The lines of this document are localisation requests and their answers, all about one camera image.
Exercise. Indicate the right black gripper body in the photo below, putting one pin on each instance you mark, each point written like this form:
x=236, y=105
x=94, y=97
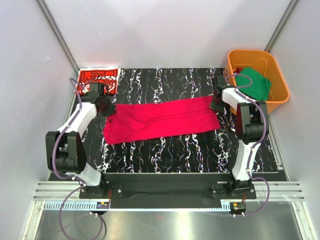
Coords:
x=216, y=106

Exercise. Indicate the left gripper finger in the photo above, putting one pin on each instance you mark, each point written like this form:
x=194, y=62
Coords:
x=107, y=114
x=109, y=106

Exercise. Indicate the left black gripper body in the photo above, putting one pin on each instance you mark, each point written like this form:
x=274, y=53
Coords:
x=109, y=108

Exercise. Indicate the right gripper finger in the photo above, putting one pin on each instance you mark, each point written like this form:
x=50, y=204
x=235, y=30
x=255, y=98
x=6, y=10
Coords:
x=217, y=108
x=213, y=104

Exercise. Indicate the crimson red polo shirt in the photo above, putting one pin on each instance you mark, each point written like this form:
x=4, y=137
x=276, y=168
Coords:
x=137, y=122

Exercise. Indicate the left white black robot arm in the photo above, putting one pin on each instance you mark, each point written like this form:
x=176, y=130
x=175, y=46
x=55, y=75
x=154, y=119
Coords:
x=66, y=156

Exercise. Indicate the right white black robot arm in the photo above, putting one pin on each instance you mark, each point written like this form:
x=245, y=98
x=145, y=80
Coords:
x=251, y=129

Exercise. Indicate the folded red patterned t-shirt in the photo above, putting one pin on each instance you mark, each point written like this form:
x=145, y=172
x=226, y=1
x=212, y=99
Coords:
x=106, y=75

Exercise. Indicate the green t-shirt in basket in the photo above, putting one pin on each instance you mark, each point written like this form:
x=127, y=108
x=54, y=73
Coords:
x=260, y=87

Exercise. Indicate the orange plastic basket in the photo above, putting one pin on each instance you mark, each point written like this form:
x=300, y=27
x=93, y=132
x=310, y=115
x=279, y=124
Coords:
x=264, y=63

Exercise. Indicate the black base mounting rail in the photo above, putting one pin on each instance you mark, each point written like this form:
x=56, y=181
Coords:
x=160, y=191

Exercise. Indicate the left aluminium corner post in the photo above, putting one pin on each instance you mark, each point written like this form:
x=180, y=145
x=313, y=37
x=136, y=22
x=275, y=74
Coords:
x=44, y=8

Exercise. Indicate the aluminium corner post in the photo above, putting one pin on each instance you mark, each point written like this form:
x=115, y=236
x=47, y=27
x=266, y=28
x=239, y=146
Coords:
x=44, y=8
x=291, y=7

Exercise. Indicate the right aluminium corner post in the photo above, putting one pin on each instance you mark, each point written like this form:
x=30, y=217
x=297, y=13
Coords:
x=291, y=7

